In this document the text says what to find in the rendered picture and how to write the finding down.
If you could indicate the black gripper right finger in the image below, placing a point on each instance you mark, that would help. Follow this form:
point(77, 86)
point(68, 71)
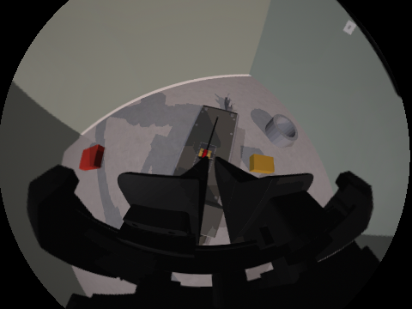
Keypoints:
point(243, 196)

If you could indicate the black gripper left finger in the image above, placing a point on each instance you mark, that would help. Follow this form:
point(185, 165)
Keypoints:
point(186, 192)

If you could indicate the orange-yellow block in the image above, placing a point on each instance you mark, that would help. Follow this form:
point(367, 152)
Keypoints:
point(262, 164)

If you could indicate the red block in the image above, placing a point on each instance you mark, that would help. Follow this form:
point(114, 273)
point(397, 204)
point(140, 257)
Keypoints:
point(91, 158)

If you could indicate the dark grey ring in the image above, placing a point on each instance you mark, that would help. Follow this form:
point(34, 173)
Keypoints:
point(281, 131)

